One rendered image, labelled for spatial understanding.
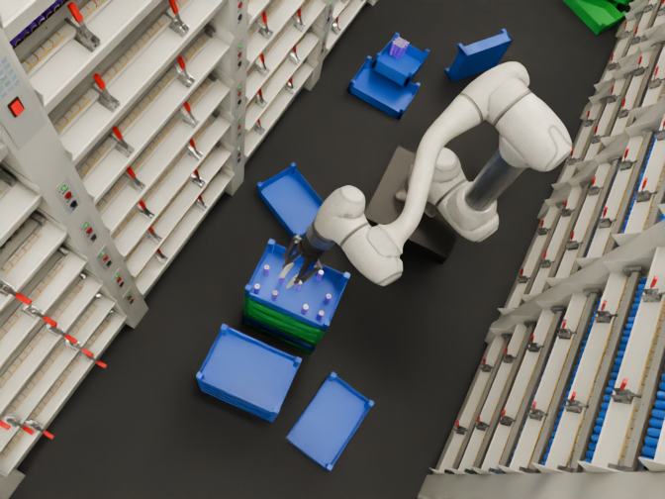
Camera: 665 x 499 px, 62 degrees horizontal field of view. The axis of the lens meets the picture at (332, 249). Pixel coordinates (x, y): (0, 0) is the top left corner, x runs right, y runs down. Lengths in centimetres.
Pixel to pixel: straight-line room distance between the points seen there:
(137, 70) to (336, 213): 59
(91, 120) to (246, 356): 102
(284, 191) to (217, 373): 92
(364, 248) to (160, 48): 70
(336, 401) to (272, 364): 37
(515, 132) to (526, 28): 201
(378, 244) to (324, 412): 96
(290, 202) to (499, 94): 120
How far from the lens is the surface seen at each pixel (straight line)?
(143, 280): 218
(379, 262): 145
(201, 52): 169
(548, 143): 157
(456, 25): 337
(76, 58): 120
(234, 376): 199
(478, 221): 205
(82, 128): 134
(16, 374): 178
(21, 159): 118
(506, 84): 161
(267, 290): 190
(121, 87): 139
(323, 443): 223
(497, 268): 263
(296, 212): 247
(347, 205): 146
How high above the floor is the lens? 221
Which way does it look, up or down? 66 degrees down
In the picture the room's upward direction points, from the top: 23 degrees clockwise
